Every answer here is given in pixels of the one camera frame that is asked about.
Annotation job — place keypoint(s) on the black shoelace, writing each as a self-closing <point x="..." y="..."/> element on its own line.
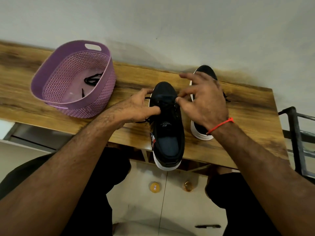
<point x="147" y="98"/>
<point x="92" y="81"/>

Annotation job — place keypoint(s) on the person's right hand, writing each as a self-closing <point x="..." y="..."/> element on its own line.
<point x="206" y="103"/>

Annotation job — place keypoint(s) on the person's leg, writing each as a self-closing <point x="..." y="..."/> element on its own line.
<point x="98" y="206"/>
<point x="236" y="208"/>

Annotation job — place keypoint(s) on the person's left forearm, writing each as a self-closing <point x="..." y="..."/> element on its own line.
<point x="61" y="169"/>

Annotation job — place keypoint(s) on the person's left hand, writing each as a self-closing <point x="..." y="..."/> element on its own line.
<point x="130" y="109"/>

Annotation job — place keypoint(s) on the black pen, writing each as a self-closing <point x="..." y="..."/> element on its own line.
<point x="208" y="226"/>

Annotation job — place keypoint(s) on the person's right forearm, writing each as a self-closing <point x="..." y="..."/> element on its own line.
<point x="265" y="179"/>

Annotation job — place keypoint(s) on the person's left thumb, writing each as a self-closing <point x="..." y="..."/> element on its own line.
<point x="150" y="111"/>

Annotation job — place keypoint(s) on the round amber lid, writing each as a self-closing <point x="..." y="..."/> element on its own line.
<point x="188" y="186"/>

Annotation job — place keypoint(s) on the round yellow lid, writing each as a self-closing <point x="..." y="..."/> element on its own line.
<point x="154" y="187"/>

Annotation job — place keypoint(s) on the person's right thumb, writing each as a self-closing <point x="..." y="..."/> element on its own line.
<point x="182" y="104"/>

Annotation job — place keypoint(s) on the purple plastic basket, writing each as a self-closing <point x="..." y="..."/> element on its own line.
<point x="73" y="68"/>

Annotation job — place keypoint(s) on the person's left leg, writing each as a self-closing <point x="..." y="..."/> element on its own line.
<point x="98" y="206"/>

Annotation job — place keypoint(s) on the black metal rack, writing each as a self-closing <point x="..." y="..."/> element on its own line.
<point x="294" y="135"/>

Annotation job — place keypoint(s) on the black shoe with white sole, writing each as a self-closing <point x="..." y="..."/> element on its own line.
<point x="201" y="132"/>
<point x="168" y="142"/>

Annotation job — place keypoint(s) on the person's right leg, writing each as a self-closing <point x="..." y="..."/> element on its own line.
<point x="236" y="208"/>

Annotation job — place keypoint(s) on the person's right middle finger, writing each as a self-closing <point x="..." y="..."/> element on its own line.
<point x="190" y="76"/>

